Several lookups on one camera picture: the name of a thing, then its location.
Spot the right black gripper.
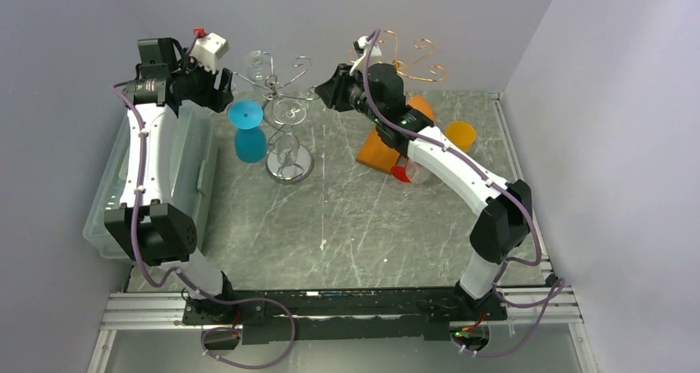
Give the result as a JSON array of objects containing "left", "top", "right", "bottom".
[{"left": 314, "top": 64, "right": 383, "bottom": 125}]

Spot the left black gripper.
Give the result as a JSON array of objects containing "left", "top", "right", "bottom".
[{"left": 171, "top": 49, "right": 233, "bottom": 112}]

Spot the blue plastic wine glass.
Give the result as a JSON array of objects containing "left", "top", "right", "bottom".
[{"left": 227, "top": 100, "right": 267, "bottom": 163}]

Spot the clear plain wine glass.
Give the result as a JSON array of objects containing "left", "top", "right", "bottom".
[{"left": 270, "top": 98, "right": 307, "bottom": 168}]

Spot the clear plastic storage box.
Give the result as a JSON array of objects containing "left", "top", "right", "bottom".
[{"left": 83, "top": 102, "right": 219, "bottom": 261}]

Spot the red plastic wine glass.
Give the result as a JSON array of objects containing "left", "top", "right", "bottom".
[{"left": 390, "top": 158, "right": 419, "bottom": 183}]

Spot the clear patterned wine glass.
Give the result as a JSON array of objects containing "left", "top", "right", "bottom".
[{"left": 405, "top": 162, "right": 431, "bottom": 183}]

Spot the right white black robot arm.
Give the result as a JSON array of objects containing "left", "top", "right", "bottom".
[{"left": 314, "top": 64, "right": 532, "bottom": 319}]

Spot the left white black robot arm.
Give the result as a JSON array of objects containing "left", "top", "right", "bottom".
[{"left": 103, "top": 29, "right": 238, "bottom": 323}]

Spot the orange plastic wine glass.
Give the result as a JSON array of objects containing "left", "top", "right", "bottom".
[{"left": 407, "top": 95, "right": 435, "bottom": 123}]

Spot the yellow plastic wine glass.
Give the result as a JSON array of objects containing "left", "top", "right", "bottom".
[{"left": 444, "top": 121, "right": 477, "bottom": 153}]

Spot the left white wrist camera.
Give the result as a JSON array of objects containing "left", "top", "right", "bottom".
[{"left": 189, "top": 32, "right": 229, "bottom": 74}]

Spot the gold wire glass rack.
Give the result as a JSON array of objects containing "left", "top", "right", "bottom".
[{"left": 348, "top": 30, "right": 448, "bottom": 176}]

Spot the silver wire glass rack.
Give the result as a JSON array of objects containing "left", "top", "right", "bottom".
[{"left": 235, "top": 50, "right": 318, "bottom": 185}]

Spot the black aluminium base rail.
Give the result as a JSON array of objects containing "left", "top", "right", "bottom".
[{"left": 99, "top": 287, "right": 584, "bottom": 345}]

